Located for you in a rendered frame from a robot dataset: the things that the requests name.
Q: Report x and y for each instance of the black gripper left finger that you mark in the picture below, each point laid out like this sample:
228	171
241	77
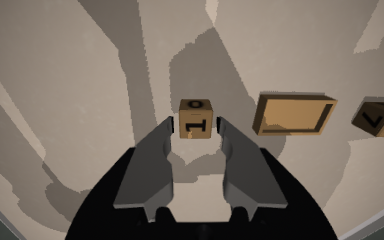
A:
130	192

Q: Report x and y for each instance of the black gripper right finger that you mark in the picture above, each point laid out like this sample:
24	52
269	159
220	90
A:
257	181

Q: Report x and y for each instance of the tan wooden cube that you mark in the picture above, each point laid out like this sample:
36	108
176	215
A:
370	118
195	119

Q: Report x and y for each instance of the tan rectangular tray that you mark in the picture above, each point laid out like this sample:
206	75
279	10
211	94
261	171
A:
292	115

